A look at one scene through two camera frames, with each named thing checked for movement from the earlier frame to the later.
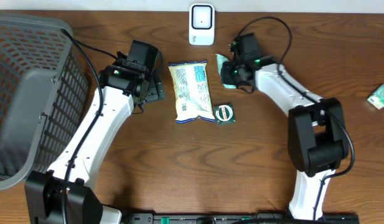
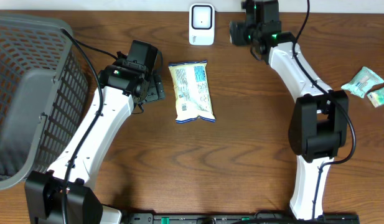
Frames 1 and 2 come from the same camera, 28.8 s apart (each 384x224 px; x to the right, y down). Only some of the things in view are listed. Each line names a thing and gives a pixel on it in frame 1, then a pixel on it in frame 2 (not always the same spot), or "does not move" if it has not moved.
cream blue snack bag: [192, 93] does not move
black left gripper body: [156, 90] does not move
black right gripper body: [229, 74] → [241, 32]
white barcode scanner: [201, 24] does not move
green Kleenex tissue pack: [380, 97] does not move
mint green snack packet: [220, 59] → [363, 82]
